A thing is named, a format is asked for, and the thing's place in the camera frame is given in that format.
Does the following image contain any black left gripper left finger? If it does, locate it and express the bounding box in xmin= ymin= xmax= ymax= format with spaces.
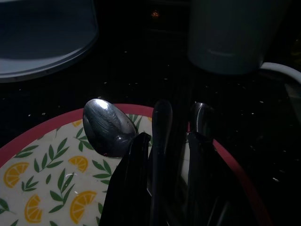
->
xmin=99 ymin=132 xmax=151 ymax=226

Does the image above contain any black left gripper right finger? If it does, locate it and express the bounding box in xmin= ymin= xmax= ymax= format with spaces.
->
xmin=187 ymin=131 xmax=250 ymax=226

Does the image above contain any silver metal cutlery handle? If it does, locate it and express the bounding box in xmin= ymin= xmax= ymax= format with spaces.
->
xmin=189 ymin=102 xmax=215 ymax=140
xmin=147 ymin=99 xmax=174 ymax=226

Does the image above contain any silver metal spoon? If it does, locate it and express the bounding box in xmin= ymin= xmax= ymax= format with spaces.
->
xmin=82 ymin=98 xmax=140 ymax=158

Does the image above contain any lemon print plate red rim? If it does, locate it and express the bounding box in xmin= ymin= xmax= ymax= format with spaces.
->
xmin=0 ymin=103 xmax=273 ymax=226

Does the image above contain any grey water filter jug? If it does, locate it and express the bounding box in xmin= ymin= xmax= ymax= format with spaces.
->
xmin=187 ymin=0 xmax=293 ymax=75

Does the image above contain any white flexible hose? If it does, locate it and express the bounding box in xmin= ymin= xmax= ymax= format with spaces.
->
xmin=258 ymin=62 xmax=301 ymax=86

